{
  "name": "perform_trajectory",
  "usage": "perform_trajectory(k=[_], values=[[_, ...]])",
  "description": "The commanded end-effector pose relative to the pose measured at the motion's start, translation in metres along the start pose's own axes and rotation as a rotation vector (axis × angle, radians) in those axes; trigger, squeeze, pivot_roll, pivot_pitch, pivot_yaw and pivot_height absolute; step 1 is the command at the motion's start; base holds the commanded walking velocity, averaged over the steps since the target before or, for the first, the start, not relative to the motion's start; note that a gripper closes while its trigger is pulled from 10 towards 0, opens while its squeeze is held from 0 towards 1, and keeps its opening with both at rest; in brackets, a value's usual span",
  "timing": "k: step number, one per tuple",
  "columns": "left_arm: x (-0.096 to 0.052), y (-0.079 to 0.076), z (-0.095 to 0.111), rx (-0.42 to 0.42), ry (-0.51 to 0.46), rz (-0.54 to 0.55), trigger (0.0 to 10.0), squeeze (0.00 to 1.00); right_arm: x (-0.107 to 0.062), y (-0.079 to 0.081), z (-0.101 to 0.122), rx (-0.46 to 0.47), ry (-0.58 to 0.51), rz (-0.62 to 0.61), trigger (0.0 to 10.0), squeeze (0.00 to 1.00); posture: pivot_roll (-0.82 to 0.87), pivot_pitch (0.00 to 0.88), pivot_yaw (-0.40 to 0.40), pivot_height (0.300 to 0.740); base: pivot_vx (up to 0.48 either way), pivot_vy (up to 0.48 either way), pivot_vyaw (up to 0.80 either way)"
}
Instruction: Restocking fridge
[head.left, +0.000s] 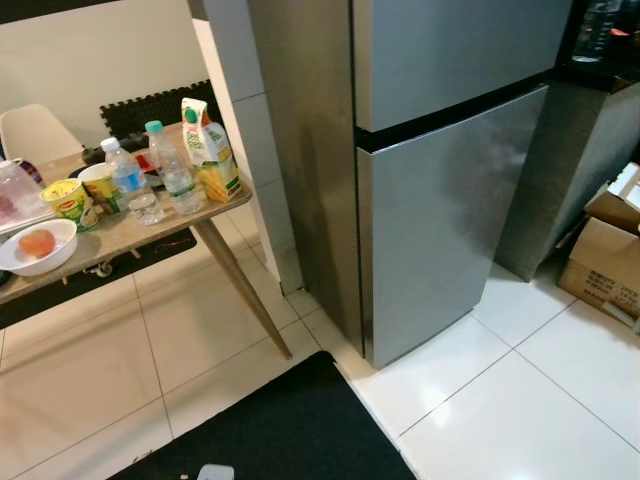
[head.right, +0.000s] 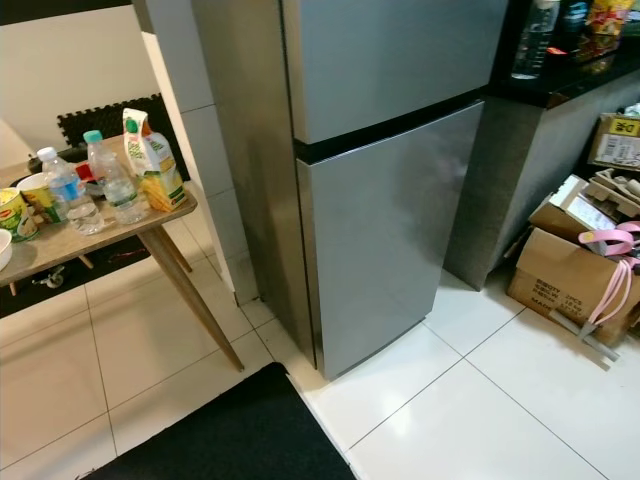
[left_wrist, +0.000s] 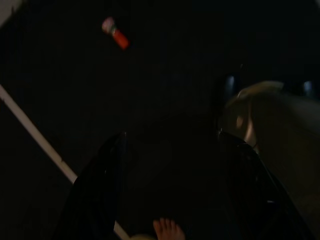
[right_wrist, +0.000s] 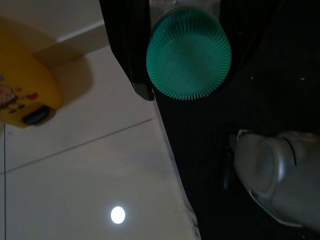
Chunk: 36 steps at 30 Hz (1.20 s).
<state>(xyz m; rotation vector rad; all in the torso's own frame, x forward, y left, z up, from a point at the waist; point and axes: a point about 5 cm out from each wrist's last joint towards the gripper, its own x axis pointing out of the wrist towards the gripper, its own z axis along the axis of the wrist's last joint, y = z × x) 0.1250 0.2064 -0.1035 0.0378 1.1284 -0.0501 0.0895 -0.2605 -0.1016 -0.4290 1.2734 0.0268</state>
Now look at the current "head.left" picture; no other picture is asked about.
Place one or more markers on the blue-label water bottle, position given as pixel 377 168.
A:
pixel 135 185

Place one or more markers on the red cooktop sticker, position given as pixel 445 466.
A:
pixel 620 33

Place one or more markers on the white bowl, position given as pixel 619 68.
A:
pixel 20 264

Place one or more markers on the white yellow juice carton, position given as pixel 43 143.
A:
pixel 210 150

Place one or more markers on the white green noodle cup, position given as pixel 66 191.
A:
pixel 98 185

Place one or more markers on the clear plastic container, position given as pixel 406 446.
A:
pixel 15 195

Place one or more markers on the silver fridge body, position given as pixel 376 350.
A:
pixel 310 150

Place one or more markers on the brown cardboard box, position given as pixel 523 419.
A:
pixel 600 265

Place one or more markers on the white product box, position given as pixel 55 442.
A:
pixel 625 185

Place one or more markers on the light wooden table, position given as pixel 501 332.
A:
pixel 130 232

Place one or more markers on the yellow noodle cup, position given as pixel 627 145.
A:
pixel 65 200

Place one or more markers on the clear sports water bottle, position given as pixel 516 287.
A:
pixel 597 35

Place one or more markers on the black foam puzzle mat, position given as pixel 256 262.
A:
pixel 150 110

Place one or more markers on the white chair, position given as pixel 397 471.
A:
pixel 35 130

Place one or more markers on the black-topped kitchen counter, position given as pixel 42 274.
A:
pixel 590 160

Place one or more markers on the orange fruit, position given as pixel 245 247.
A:
pixel 37 243

